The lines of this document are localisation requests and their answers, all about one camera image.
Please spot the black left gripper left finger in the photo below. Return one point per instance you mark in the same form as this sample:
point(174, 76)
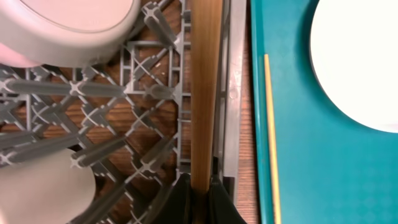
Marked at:
point(177, 208)

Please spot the large white pink plate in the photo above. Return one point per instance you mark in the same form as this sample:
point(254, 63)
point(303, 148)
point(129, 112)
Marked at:
point(353, 49)

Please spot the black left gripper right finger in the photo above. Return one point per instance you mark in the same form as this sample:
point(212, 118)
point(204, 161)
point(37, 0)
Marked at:
point(221, 209)

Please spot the teal plastic tray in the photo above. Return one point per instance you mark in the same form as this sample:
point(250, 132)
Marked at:
point(331, 169)

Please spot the wooden chopstick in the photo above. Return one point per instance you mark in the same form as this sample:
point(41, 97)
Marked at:
point(272, 143)
point(205, 46)

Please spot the grey dishwasher rack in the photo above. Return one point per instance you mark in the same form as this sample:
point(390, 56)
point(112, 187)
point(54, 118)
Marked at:
point(127, 119)

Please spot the grey bowl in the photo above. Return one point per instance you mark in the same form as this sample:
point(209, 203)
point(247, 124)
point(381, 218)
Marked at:
point(67, 33)

